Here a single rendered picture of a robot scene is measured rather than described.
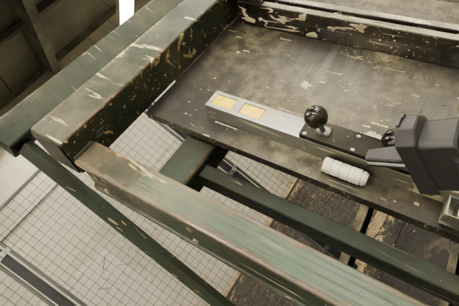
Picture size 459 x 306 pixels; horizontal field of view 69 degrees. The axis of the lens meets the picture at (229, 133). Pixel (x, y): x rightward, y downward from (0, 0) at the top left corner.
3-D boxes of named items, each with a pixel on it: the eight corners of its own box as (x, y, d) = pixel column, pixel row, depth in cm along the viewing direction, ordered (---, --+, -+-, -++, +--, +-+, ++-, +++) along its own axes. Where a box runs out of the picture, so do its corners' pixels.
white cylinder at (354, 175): (320, 174, 63) (363, 190, 59) (321, 164, 61) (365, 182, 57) (326, 162, 64) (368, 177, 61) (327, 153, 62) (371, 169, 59)
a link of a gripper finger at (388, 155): (371, 149, 50) (416, 147, 45) (365, 165, 48) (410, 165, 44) (367, 142, 49) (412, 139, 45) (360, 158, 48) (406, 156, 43)
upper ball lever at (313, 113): (330, 145, 63) (321, 128, 51) (311, 138, 65) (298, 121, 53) (337, 126, 63) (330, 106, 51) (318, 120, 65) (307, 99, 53)
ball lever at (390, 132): (397, 168, 58) (406, 155, 46) (375, 160, 60) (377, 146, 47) (406, 148, 58) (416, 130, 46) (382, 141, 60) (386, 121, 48)
